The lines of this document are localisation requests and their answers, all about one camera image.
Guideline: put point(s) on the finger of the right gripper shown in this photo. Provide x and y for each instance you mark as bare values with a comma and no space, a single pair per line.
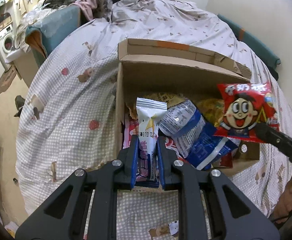
278,139

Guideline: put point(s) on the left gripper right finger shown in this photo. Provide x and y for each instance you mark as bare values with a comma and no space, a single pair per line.
169,180

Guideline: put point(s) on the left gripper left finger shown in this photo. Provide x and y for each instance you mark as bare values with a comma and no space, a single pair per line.
126,174

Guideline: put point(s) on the white star snack packet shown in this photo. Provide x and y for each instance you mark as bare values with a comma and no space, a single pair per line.
150,113

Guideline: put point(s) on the red milk candy bag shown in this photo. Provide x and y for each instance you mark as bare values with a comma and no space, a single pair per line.
246,105

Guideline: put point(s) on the orange peanut snack bag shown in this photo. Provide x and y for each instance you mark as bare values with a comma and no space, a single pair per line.
171,100

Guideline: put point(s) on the person right hand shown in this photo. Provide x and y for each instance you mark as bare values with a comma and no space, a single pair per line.
284,205

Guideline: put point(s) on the white grey snack bag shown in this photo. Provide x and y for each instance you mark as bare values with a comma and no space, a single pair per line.
183,123

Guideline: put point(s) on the red white blue snack bag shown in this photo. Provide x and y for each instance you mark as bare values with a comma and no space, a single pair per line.
131,128

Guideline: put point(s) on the yellow cheese ball snack bag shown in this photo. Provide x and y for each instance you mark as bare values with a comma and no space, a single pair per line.
212,110

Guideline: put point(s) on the checkered patterned bed quilt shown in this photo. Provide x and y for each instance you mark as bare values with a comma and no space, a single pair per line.
68,120

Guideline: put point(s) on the teal green mattress edge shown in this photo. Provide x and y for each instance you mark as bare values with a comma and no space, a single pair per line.
271,60

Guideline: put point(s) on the cardboard box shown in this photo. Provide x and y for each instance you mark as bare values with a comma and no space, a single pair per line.
152,66

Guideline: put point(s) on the teal blanket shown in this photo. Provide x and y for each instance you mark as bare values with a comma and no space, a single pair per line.
46,34

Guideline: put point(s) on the grey tabby cat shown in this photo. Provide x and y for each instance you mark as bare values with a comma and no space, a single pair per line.
103,9

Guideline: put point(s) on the white washing machine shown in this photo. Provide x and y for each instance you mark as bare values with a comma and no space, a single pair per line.
6,43

